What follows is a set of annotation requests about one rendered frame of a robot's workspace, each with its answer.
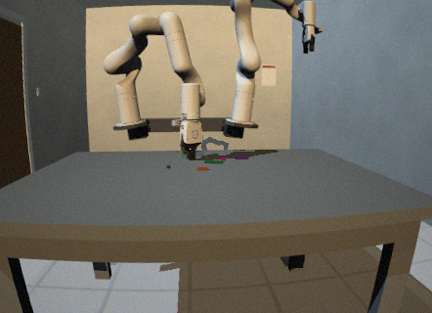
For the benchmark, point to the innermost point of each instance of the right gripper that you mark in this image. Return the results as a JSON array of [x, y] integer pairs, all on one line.
[[191, 136]]

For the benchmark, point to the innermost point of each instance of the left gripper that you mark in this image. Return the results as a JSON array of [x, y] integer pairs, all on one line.
[[308, 33]]

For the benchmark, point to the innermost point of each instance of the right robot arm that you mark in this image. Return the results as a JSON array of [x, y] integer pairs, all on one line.
[[126, 60]]

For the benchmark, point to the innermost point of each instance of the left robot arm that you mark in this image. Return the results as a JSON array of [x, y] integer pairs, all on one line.
[[249, 56]]

